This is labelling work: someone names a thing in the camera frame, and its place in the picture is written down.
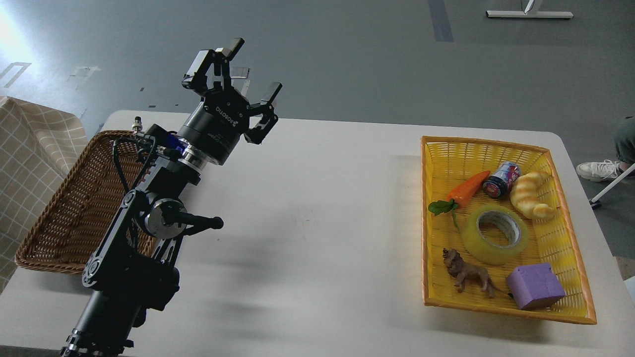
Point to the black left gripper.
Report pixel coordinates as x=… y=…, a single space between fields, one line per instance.
x=221 y=116

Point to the yellow tape roll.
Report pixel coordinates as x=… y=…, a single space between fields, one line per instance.
x=494 y=235

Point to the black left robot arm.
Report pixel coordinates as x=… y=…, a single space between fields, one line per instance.
x=134 y=267

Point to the brown wicker basket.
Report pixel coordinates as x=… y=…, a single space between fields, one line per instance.
x=75 y=220

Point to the beige checkered cloth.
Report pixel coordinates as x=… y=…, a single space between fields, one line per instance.
x=38 y=147

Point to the yellow plastic basket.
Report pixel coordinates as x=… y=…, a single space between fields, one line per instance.
x=446 y=163

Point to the orange toy carrot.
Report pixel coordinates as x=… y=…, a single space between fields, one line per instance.
x=459 y=197

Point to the white metal stand base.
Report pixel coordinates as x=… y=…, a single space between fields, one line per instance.
x=530 y=11

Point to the small soda can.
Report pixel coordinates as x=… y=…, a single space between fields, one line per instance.
x=500 y=183

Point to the brown toy lion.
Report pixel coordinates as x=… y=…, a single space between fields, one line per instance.
x=463 y=271

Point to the toy croissant bread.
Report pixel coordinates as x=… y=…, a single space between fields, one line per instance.
x=524 y=196

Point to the purple foam block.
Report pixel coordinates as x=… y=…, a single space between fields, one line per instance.
x=535 y=286

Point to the white sneaker shoe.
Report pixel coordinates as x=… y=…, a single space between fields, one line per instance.
x=599 y=170

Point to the white chair leg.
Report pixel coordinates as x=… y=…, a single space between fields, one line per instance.
x=595 y=203

